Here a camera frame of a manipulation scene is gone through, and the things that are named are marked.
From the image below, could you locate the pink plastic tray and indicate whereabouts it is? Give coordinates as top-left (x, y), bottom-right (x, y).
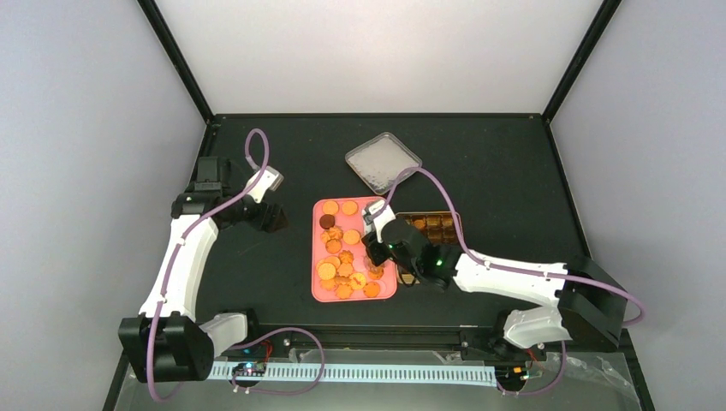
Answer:
top-left (311, 197), bottom-right (398, 303)

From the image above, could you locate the gold cookie tin box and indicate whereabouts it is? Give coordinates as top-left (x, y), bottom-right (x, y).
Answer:
top-left (394, 211), bottom-right (463, 287)

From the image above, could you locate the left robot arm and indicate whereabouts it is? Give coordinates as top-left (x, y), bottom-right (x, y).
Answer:
top-left (118, 157), bottom-right (287, 383)

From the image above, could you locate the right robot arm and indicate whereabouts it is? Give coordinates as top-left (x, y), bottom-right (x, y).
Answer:
top-left (363, 217), bottom-right (627, 359)

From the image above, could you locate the orange round cookie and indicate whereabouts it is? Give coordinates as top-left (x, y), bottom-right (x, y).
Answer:
top-left (322, 200), bottom-right (340, 215)
top-left (342, 229), bottom-right (361, 246)
top-left (341, 200), bottom-right (359, 216)

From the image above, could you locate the dark chocolate cookie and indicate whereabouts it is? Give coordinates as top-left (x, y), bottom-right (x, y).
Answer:
top-left (318, 214), bottom-right (336, 230)

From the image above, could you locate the clear plastic lid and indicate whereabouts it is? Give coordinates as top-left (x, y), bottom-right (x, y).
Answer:
top-left (344, 132), bottom-right (423, 195)

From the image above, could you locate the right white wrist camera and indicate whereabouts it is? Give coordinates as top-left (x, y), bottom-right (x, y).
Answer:
top-left (361, 200), bottom-right (396, 243)

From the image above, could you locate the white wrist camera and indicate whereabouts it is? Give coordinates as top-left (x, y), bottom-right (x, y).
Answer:
top-left (244, 166), bottom-right (284, 204)
top-left (361, 200), bottom-right (396, 243)

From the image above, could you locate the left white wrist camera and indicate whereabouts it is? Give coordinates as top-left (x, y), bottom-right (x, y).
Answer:
top-left (244, 166), bottom-right (284, 204)

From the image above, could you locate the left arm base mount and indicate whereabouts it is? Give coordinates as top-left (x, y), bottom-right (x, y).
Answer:
top-left (222, 327), bottom-right (293, 361)

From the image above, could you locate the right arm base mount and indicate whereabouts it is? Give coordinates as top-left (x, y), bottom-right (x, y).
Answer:
top-left (458, 327), bottom-right (546, 366)

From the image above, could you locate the white slotted cable duct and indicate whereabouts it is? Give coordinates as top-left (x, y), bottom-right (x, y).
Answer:
top-left (207, 361), bottom-right (497, 388)

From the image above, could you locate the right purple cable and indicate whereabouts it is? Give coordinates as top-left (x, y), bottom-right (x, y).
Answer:
top-left (368, 166), bottom-right (647, 397)

